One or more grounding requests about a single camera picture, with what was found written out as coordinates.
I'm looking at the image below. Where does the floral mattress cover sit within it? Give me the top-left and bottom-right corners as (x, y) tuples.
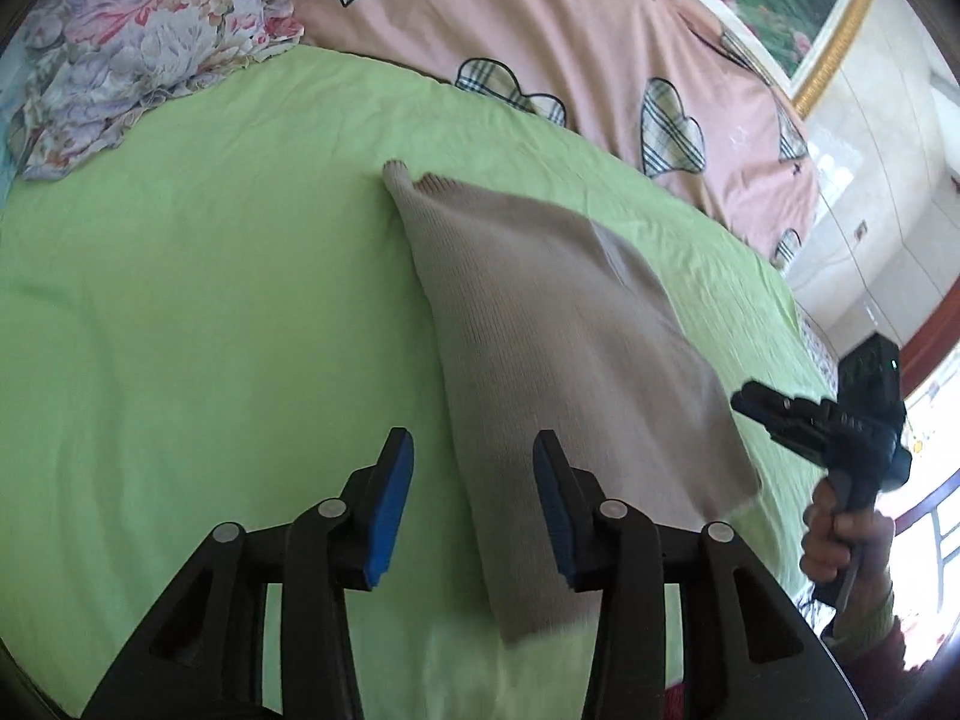
(795, 307), (837, 391)

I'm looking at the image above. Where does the person's right hand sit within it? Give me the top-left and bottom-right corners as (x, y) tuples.
(799, 478), (897, 586)

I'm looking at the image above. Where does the beige knit sweater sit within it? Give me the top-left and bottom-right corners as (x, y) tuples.
(382, 159), (762, 646)

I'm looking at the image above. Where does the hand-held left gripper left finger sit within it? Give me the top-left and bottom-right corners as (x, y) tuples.
(82, 427), (416, 720)

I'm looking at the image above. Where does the gold framed flower painting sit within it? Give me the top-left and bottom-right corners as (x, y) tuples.
(660, 0), (882, 121)

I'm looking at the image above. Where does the person's right forearm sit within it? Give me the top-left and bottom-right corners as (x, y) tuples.
(821, 562), (912, 676)

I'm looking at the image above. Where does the turquoise floral blanket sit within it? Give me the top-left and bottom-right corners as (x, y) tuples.
(0, 86), (35, 188)

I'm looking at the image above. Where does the brown wooden window frame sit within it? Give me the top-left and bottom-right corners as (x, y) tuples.
(896, 300), (960, 406)

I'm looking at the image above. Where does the floral ruffled pillow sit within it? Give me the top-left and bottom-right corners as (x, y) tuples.
(0, 0), (305, 181)

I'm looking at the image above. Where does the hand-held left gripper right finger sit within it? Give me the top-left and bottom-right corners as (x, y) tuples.
(532, 429), (875, 720)

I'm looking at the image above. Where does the green bed sheet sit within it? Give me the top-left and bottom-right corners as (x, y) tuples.
(0, 43), (837, 720)

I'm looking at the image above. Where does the pink quilt with plaid hearts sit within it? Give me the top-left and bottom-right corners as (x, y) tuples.
(285, 0), (820, 271)

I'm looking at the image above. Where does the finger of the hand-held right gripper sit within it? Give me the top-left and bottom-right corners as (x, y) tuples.
(731, 381), (826, 428)
(750, 418), (830, 467)

